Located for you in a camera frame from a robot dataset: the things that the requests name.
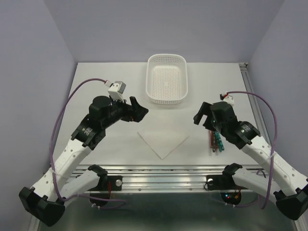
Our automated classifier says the green handled fork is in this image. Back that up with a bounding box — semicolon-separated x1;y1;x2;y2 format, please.
214;132;222;152

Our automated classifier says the aluminium right side rail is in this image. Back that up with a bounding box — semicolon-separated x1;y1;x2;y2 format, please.
239;63;271;145

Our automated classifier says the white paper napkin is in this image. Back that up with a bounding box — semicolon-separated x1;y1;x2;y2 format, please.
138;130;189;160

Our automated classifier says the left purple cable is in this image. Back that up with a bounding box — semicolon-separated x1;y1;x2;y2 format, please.
49;78;127;209

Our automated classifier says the aluminium rail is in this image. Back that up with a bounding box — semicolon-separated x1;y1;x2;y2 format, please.
239;63;271;145
69;164;265;193

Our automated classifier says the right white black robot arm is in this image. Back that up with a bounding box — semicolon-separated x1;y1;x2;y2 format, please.
193;101;308;220

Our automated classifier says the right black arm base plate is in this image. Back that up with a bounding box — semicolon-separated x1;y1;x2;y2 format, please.
204;175;242;205

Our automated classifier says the aluminium front rail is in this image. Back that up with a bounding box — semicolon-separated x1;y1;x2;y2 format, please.
69;164;265;193

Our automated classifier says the white perforated plastic basket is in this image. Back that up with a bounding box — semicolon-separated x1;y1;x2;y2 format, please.
145;53;188;105

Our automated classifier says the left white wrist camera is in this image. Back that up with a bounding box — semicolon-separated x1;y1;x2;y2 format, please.
108;81;126;102

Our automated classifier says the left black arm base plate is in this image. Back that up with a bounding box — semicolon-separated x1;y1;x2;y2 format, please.
90;175;123;208

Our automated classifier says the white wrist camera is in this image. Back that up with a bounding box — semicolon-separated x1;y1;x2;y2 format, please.
219;93;235;106
108;81;126;102

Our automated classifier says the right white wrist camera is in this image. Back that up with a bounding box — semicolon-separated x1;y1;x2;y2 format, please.
219;93;235;106

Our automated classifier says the green handled spoon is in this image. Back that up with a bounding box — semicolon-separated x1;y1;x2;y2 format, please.
219;134;225;152

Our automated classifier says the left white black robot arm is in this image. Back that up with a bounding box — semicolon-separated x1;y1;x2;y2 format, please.
19;96;149;227

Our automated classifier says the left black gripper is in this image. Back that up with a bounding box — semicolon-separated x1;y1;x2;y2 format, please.
102;95;149;128

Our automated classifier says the red plastic utensil tray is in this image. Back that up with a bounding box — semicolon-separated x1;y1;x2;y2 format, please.
209;130;217;153

